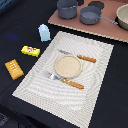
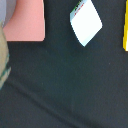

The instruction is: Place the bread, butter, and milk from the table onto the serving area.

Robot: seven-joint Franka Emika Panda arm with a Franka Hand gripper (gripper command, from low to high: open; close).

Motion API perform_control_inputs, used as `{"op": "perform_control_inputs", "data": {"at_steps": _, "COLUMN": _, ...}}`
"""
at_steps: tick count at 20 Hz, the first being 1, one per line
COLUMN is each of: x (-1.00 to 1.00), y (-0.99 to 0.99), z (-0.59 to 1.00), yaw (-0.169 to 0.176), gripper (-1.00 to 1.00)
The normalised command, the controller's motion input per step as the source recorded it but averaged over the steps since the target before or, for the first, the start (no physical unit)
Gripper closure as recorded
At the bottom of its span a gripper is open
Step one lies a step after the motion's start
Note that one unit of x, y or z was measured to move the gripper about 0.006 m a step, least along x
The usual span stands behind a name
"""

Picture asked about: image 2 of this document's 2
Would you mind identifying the yellow butter box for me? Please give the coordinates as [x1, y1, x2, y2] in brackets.
[123, 0, 128, 51]

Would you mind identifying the pink wooden tray board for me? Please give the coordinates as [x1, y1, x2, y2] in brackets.
[4, 0, 45, 41]

